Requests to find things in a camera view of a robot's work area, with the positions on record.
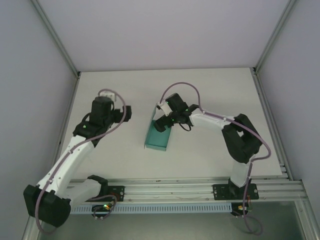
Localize slotted white cable duct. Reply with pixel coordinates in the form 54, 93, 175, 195
69, 202, 233, 215

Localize black mounting plate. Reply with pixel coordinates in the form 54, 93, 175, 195
106, 185, 126, 202
212, 183, 258, 201

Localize small circuit board with wires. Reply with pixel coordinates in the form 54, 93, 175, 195
92, 199, 117, 221
231, 194, 254, 219

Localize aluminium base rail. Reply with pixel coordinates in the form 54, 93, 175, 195
37, 176, 307, 201

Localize aluminium side rail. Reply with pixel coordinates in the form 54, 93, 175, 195
251, 67, 295, 182
49, 72, 81, 186

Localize green paper box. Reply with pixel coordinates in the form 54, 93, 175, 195
143, 104, 173, 153

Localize aluminium frame post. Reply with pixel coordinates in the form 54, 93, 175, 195
252, 0, 300, 75
31, 0, 82, 80

